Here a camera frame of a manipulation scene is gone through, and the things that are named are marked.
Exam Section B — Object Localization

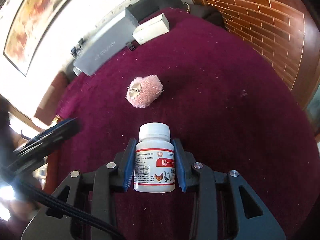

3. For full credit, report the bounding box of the pink fluffy hair clip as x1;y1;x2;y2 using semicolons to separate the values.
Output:
126;75;163;108

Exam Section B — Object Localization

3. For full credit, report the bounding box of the small black box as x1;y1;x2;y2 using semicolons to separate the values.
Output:
126;42;136;51

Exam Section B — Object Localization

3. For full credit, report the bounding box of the maroon pillow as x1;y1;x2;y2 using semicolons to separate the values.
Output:
32;71;68;129

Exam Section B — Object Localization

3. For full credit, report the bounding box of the large grey shoe box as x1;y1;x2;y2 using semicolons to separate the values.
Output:
73;9;139;76

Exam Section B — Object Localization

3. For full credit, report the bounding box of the black sofa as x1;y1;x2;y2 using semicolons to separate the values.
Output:
127;0;225;29

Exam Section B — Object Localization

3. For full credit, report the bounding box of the black charger on sofa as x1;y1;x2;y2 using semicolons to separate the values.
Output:
71;38;85;58

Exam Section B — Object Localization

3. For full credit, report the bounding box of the wooden headboard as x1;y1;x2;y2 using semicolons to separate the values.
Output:
192;0;319;109

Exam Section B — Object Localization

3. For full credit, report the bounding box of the framed painting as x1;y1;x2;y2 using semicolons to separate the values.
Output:
3;0;71;76

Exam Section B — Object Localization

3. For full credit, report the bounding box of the maroon bed blanket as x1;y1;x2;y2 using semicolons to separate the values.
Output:
57;8;319;238

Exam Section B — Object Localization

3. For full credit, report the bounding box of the black braided cable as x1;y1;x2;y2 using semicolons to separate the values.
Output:
0;167;126;240

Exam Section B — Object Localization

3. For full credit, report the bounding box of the cream cardboard box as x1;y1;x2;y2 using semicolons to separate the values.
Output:
132;13;170;45

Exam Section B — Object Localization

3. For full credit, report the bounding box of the white pill bottle red label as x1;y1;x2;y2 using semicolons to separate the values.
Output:
133;122;176;193

